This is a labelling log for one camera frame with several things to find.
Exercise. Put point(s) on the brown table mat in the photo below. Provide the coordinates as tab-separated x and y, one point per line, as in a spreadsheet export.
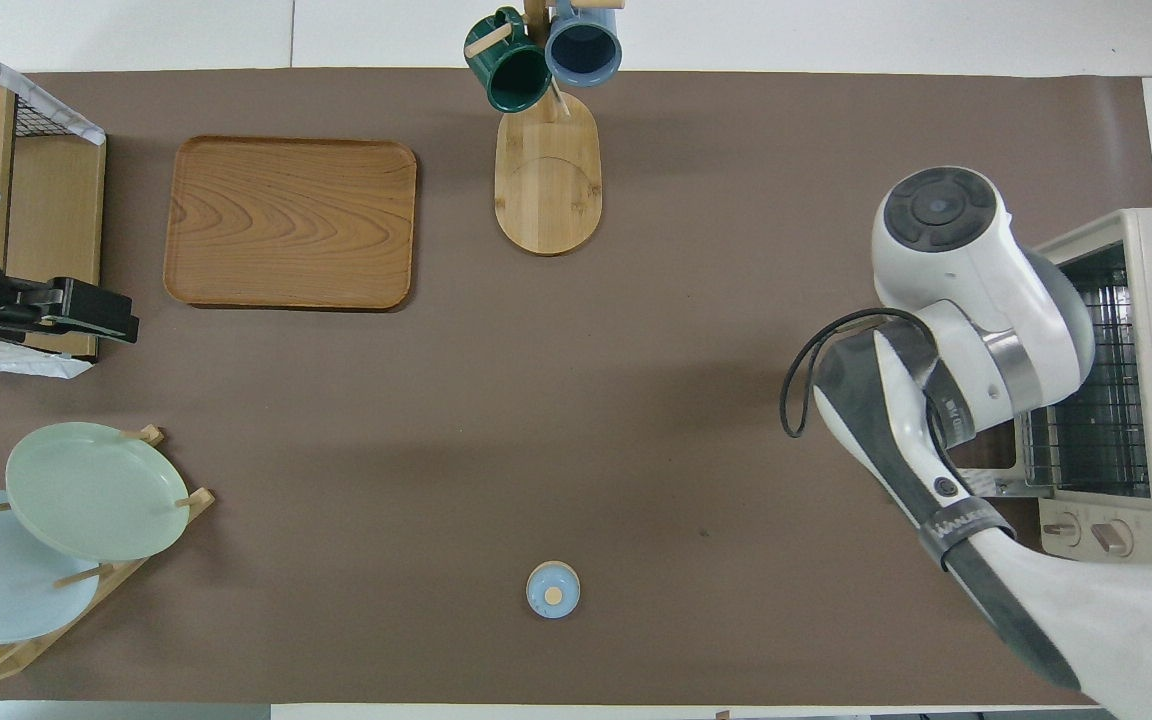
636	400

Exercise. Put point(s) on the wooden plate rack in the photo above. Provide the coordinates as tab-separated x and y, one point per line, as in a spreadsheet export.
196	500

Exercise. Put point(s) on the white marbled cloth strip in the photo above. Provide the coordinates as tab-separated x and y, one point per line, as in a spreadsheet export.
36	362
76	125

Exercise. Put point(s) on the blue mug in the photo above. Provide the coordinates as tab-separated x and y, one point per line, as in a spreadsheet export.
583	50

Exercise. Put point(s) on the dark green mug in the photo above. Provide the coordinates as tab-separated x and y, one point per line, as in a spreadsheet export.
516	75

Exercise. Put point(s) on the wooden mug tree stand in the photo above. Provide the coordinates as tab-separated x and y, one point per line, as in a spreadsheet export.
548	190

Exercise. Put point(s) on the wooden serving tray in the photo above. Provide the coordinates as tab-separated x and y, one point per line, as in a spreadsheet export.
286	225

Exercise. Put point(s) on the pale green racked plate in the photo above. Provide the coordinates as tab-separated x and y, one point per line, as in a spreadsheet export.
96	490

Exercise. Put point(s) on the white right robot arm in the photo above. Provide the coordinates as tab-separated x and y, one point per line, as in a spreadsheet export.
966	270

